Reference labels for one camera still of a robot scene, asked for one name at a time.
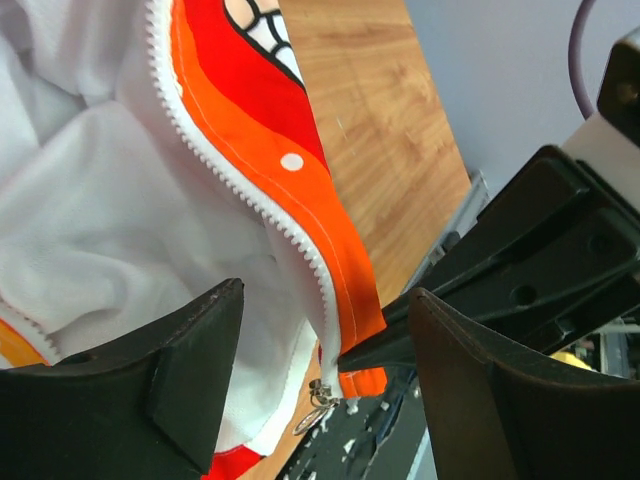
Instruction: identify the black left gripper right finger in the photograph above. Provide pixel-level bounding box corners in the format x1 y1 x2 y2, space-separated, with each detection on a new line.
409 289 639 479

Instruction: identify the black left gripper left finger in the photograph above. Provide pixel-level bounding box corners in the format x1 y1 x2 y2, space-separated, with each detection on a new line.
1 278 244 479

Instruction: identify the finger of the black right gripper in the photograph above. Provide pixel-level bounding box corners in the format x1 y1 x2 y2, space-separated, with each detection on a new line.
335 144 640 374

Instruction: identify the rainbow white zip jacket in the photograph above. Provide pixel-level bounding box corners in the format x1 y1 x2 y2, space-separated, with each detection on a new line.
1 1 387 479

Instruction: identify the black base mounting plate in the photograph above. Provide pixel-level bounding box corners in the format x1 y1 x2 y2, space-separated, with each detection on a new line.
276 368 436 480

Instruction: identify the silver zipper pull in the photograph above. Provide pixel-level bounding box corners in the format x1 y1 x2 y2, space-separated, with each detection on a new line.
293 379 340 436

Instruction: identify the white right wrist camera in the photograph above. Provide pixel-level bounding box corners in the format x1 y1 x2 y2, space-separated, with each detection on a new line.
575 27 639 170

